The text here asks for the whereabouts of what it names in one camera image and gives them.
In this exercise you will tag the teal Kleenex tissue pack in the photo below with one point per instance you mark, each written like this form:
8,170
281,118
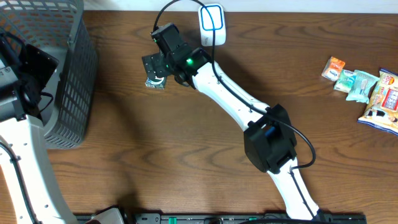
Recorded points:
345,81

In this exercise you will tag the grey plastic mesh basket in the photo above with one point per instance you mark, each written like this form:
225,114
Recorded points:
57,28

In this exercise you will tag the white barcode scanner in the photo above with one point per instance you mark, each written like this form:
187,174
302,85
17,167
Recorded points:
213,21

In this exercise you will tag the green wipes packet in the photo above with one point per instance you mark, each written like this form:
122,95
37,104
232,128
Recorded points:
361,87

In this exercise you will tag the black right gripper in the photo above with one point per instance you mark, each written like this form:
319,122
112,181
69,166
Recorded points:
156,70

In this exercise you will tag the white yellow snack bag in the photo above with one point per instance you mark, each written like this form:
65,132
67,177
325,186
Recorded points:
381,111

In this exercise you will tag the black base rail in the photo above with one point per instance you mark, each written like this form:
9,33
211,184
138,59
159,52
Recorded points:
114,215

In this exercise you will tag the orange tissue pack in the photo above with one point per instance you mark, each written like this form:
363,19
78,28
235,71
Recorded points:
333,68

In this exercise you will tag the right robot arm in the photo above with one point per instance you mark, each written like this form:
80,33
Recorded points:
269,137

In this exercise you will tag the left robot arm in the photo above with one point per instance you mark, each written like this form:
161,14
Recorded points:
35,193

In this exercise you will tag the green round-label packet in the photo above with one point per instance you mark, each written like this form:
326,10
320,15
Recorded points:
157,83

